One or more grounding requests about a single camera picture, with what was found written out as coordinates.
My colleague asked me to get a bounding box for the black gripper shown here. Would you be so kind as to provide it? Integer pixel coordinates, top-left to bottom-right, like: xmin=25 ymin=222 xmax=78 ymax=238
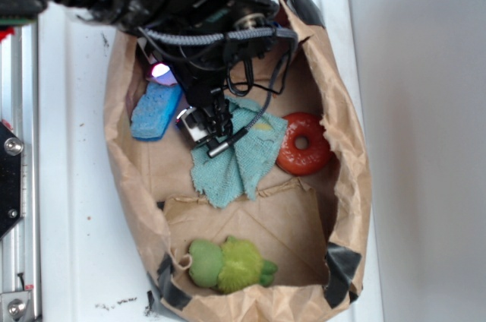
xmin=142 ymin=29 xmax=277 ymax=108

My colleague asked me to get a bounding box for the blue sponge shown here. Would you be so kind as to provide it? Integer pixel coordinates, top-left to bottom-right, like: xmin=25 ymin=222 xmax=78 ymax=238
xmin=130 ymin=82 xmax=182 ymax=141

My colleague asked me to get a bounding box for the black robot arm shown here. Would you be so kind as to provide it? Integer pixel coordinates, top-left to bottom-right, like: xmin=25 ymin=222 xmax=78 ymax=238
xmin=1 ymin=0 xmax=279 ymax=115

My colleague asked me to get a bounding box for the teal terry cloth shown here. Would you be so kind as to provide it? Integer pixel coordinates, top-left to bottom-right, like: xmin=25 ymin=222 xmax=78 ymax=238
xmin=191 ymin=112 xmax=288 ymax=208

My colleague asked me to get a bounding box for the brown paper bag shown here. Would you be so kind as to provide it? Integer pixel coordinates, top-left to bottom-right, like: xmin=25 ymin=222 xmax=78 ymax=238
xmin=104 ymin=0 xmax=371 ymax=321

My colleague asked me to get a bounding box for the green plush toy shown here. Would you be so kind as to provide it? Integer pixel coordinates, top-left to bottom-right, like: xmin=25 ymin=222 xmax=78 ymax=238
xmin=189 ymin=236 xmax=278 ymax=294

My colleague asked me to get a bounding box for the black mounting plate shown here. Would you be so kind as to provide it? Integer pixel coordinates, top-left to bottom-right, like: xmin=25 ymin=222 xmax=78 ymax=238
xmin=0 ymin=120 xmax=24 ymax=240

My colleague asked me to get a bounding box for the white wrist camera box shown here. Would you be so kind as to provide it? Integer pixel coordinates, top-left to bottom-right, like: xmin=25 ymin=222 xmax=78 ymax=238
xmin=176 ymin=106 xmax=212 ymax=147

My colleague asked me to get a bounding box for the red ring donut toy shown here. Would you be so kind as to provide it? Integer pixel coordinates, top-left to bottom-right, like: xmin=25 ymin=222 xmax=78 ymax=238
xmin=276 ymin=112 xmax=332 ymax=175

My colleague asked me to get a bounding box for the aluminium frame rail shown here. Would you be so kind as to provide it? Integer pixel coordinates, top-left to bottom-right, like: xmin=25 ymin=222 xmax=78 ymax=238
xmin=1 ymin=24 xmax=42 ymax=321

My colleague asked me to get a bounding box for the silver corner bracket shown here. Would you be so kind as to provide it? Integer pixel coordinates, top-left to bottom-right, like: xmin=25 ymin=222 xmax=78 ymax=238
xmin=1 ymin=291 xmax=33 ymax=322

